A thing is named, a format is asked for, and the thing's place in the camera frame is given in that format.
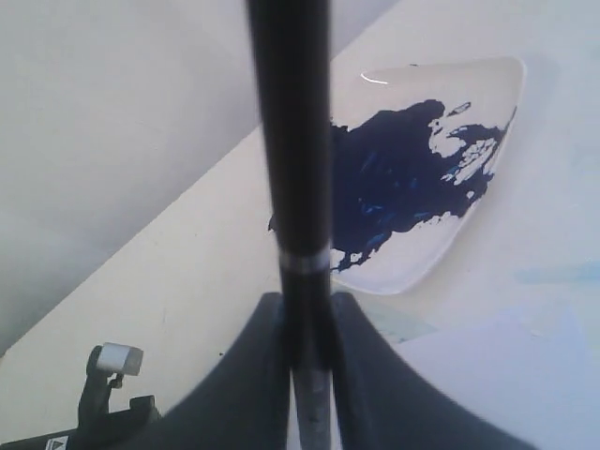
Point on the black paintbrush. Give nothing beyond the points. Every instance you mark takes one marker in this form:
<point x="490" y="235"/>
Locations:
<point x="291" y="49"/>

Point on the white square paint plate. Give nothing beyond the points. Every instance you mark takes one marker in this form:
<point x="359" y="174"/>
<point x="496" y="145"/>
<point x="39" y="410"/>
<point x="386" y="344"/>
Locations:
<point x="415" y="151"/>

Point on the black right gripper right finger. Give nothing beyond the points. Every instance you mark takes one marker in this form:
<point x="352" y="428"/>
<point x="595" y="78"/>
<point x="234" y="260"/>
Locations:
<point x="383" y="403"/>

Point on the white paper sheet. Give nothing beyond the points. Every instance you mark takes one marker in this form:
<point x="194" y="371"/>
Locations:
<point x="531" y="375"/>

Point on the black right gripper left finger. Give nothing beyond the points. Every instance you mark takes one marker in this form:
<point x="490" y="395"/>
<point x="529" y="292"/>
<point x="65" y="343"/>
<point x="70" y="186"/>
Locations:
<point x="244" y="402"/>

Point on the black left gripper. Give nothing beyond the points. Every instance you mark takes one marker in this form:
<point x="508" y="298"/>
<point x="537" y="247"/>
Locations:
<point x="109" y="429"/>

